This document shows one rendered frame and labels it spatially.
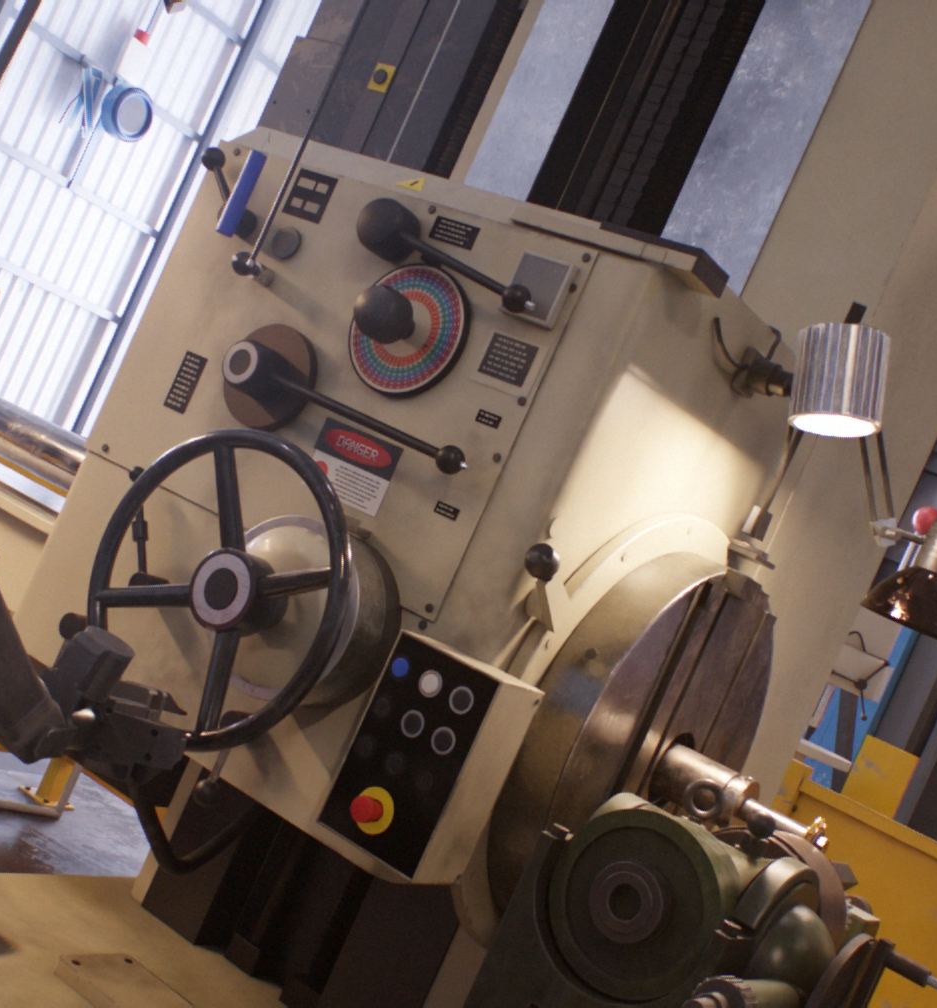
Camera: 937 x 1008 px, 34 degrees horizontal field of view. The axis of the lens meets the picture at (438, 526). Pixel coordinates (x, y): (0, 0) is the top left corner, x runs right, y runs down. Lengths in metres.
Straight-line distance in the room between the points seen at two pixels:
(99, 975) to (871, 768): 5.57
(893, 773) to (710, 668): 5.55
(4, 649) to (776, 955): 0.81
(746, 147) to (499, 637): 1.12
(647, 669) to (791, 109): 1.08
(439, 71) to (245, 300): 0.99
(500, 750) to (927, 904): 2.47
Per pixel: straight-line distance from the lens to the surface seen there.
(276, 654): 1.81
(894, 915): 4.09
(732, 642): 2.09
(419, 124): 2.98
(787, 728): 2.78
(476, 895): 1.99
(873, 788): 7.61
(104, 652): 1.56
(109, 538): 1.86
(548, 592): 1.77
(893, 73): 2.61
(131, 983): 2.50
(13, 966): 2.47
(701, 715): 2.10
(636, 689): 1.92
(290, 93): 3.21
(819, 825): 2.01
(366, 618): 1.80
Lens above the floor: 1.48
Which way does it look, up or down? level
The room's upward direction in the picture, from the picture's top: 24 degrees clockwise
